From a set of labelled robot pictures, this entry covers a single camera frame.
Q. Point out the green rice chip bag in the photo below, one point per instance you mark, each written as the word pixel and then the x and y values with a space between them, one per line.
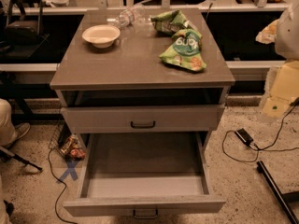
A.
pixel 185 51

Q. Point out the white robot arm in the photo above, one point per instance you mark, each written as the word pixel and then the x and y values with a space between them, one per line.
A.
pixel 282 84

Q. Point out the closed grey upper drawer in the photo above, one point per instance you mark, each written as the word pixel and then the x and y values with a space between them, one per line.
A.
pixel 141 119

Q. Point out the grey drawer cabinet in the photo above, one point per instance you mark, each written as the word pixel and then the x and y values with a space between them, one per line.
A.
pixel 130 73

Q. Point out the open grey middle drawer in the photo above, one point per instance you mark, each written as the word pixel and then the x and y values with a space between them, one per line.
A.
pixel 144 175

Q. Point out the snack bag on floor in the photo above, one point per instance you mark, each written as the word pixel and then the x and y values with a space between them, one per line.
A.
pixel 71 148

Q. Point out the white paper bowl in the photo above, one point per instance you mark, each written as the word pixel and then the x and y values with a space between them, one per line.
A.
pixel 101 36

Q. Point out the clear plastic water bottle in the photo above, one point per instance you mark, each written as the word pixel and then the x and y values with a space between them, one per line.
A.
pixel 132 16

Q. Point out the black power adapter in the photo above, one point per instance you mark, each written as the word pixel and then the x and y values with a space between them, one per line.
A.
pixel 244 136

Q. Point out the blue tape cross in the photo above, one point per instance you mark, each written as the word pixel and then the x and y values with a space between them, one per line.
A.
pixel 69 171

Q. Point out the person's leg and shoe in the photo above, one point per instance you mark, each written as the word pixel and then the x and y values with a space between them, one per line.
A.
pixel 9 133

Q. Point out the black chair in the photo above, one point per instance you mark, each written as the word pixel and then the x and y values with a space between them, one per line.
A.
pixel 23 31

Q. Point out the black tripod leg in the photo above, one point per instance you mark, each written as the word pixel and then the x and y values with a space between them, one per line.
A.
pixel 20 159

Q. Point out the black metal stand leg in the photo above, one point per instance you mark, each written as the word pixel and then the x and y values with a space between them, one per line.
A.
pixel 284 199

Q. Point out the wire basket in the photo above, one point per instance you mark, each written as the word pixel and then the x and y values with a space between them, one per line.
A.
pixel 59 137

